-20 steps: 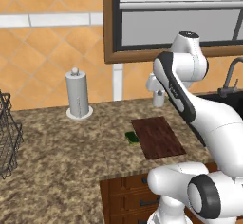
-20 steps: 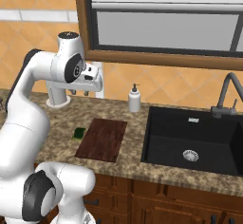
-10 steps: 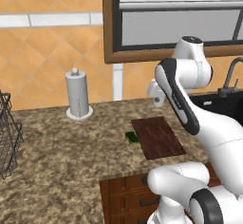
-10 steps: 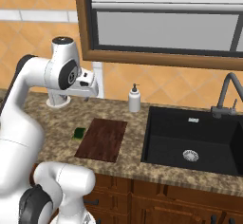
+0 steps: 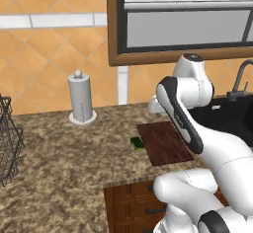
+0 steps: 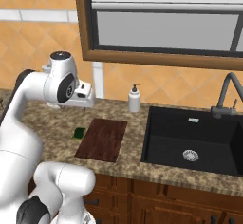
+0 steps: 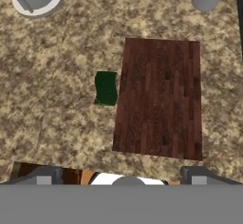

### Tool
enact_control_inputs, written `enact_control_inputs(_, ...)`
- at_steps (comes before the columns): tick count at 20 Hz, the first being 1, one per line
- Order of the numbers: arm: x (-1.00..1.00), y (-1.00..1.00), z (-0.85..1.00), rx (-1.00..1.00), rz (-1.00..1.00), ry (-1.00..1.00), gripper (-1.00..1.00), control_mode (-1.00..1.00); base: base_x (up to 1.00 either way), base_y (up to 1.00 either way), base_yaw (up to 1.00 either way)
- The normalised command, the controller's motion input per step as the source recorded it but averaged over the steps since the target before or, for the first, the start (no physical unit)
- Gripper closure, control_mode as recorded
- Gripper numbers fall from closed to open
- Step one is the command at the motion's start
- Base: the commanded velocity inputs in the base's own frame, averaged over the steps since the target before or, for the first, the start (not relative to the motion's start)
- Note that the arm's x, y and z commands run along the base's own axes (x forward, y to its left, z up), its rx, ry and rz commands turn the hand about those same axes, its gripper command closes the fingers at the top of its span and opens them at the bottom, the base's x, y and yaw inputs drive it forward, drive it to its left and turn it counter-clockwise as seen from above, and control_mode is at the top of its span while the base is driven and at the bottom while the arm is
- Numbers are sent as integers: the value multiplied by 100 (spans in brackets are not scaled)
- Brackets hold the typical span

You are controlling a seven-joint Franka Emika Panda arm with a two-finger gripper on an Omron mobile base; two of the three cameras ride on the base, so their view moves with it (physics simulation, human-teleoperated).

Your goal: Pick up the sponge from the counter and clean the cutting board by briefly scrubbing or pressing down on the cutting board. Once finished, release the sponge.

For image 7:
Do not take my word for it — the white and grey round object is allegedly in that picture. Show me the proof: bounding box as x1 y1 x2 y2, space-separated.
89 172 166 186

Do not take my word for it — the black flat appliance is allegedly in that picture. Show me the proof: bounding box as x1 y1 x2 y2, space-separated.
234 0 243 62

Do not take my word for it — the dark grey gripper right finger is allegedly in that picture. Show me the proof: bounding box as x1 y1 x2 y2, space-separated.
179 166 242 185

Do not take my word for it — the dark green sponge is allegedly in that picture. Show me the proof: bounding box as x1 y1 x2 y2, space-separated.
93 70 119 107

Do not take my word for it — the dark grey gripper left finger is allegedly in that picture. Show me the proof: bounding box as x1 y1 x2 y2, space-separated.
3 166 65 185

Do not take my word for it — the dark wooden cutting board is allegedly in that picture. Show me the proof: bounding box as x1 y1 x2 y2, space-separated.
112 37 204 161

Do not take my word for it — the brown wooden cupboard front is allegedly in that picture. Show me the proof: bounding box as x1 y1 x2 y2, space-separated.
11 161 97 185

